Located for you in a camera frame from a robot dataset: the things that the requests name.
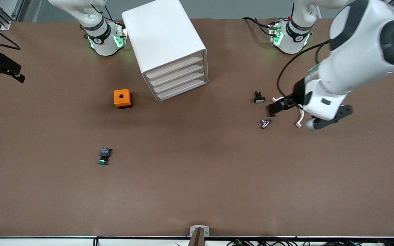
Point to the orange button enclosure box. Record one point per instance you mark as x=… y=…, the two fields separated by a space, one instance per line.
x=121 y=97

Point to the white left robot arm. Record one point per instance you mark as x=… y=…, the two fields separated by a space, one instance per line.
x=354 y=58

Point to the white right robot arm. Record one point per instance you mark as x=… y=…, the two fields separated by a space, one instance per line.
x=103 y=42

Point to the white curved plastic bracket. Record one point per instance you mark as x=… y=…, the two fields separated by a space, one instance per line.
x=298 y=124

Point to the green mushroom push button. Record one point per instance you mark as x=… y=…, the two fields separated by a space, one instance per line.
x=104 y=155

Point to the dark camera post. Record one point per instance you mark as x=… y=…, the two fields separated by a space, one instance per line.
x=197 y=239

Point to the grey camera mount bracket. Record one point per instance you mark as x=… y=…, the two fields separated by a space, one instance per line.
x=194 y=228

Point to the silver metal fitting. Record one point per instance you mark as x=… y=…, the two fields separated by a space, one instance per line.
x=265 y=123

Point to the black white rectangular switch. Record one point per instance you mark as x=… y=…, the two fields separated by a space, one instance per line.
x=259 y=99

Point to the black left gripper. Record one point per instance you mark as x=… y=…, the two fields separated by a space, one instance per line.
x=293 y=98

